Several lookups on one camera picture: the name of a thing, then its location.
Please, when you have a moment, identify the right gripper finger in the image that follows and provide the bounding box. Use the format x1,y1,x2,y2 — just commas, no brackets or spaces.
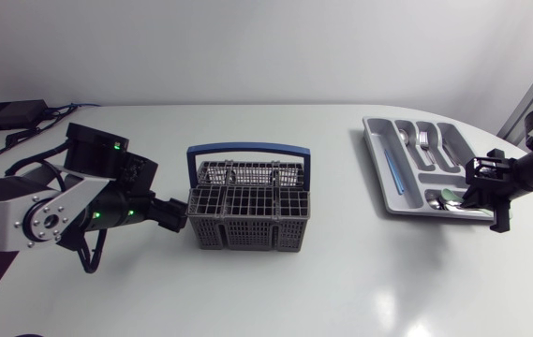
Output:
489,199,512,234

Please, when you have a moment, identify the grey cutlery basket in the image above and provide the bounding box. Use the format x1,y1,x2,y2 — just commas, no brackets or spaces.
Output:
185,141,313,254

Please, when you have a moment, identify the grey cutlery tray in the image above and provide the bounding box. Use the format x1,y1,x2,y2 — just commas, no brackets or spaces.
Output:
362,115,499,222

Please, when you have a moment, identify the pale green plastic spoon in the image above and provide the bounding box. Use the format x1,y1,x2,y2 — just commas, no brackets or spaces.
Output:
439,187,514,221

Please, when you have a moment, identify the steel spoon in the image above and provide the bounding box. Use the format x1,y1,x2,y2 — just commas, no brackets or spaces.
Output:
397,128,413,159
427,194,493,217

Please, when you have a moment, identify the steel fork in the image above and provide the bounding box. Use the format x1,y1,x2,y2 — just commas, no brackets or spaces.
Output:
417,130,437,166

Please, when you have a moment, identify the blue plastic stick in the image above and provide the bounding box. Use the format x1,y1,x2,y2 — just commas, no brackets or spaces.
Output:
382,148,407,196

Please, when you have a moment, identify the black power brick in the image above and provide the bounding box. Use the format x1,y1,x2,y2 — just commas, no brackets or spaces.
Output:
0,98,50,133

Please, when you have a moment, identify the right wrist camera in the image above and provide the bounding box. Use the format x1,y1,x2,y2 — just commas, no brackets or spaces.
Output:
464,148,516,186

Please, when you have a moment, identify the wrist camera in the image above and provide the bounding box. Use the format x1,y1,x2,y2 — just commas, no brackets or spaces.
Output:
464,148,516,186
123,151,159,192

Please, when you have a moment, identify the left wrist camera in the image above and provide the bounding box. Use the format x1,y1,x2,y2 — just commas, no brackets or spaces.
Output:
123,151,159,192

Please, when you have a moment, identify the blue cable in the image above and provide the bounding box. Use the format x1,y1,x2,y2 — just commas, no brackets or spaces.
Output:
48,102,101,114

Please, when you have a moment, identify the black cable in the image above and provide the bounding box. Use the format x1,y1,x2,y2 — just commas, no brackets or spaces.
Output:
0,103,81,175

